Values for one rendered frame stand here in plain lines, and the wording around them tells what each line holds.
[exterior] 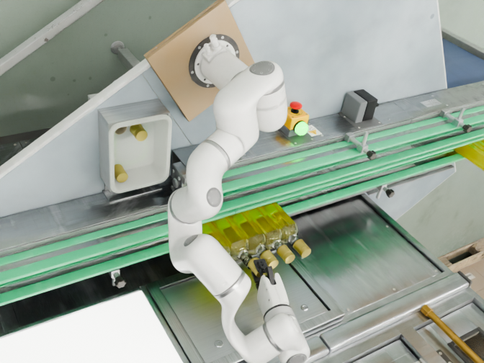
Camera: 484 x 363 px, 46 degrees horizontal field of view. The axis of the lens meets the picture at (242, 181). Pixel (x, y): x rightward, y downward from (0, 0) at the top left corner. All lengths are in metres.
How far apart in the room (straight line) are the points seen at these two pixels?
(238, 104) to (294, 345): 0.55
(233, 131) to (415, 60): 1.07
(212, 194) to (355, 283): 0.78
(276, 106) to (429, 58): 1.02
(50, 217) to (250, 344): 0.65
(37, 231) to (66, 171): 0.18
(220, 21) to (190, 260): 0.65
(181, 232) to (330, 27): 0.84
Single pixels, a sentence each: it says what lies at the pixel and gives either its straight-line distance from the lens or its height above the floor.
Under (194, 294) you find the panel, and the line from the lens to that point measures 1.64.
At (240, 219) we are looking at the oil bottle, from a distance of 1.66.
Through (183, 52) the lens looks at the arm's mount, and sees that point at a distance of 1.52.
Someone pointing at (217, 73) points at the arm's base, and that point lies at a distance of 1.47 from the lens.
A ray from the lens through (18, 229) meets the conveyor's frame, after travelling 1.58.
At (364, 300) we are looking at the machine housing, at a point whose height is 1.28.
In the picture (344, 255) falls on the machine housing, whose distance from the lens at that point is 1.91.
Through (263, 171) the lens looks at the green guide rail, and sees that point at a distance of 1.68.
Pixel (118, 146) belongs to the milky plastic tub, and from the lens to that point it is 1.58.
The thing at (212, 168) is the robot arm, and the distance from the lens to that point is 1.20.
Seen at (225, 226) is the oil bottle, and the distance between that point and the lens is 1.62.
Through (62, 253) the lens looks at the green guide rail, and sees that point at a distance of 1.53.
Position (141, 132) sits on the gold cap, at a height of 0.81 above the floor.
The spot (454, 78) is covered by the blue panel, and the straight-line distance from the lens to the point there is 2.57.
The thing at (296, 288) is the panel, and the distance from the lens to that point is 1.71.
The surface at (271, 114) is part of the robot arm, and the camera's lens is 1.33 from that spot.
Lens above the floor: 1.99
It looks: 40 degrees down
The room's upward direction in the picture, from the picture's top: 138 degrees clockwise
